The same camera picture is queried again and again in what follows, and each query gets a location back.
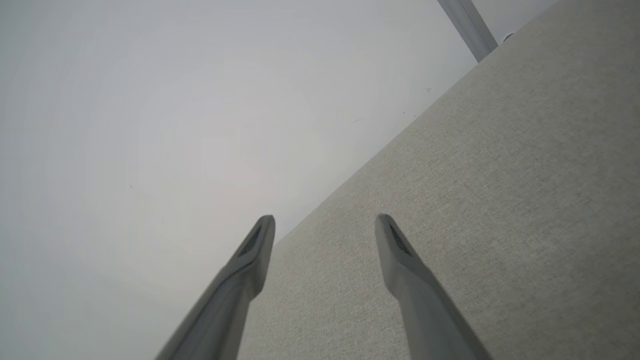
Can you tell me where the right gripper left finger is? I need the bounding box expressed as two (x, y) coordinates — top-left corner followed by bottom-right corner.
(154, 215), (276, 360)

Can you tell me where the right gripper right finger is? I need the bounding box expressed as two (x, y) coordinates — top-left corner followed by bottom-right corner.
(375, 214), (493, 360)

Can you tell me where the grey fabric sofa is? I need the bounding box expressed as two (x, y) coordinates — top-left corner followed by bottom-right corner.
(235, 0), (640, 360)

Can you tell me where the grey metal post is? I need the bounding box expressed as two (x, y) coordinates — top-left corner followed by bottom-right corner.
(437, 0), (499, 63)

